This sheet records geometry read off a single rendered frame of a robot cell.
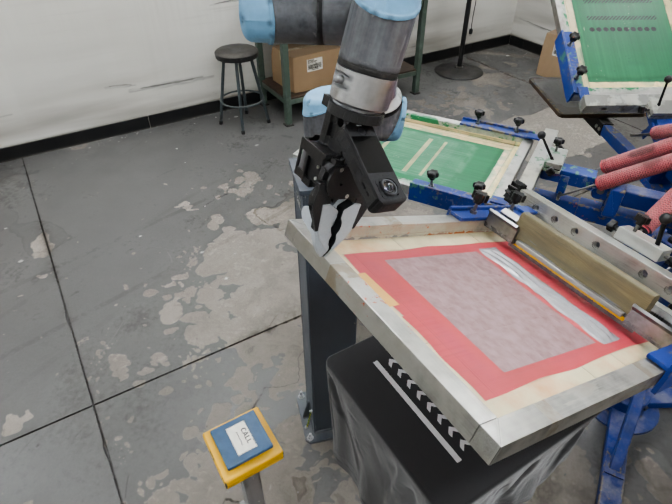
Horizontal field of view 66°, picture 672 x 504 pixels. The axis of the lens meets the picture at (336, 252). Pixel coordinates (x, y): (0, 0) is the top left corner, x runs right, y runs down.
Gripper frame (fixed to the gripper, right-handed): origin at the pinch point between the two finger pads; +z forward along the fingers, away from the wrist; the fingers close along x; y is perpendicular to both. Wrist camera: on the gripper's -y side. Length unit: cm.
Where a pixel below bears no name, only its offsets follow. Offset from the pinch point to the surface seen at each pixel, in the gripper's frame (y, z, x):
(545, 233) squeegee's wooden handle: 10, 8, -72
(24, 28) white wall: 380, 61, -2
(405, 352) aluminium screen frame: -9.9, 13.3, -12.3
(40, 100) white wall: 380, 110, -10
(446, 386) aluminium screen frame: -18.4, 12.2, -12.7
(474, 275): 8, 17, -50
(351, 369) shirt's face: 16, 47, -31
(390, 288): 7.9, 16.1, -24.5
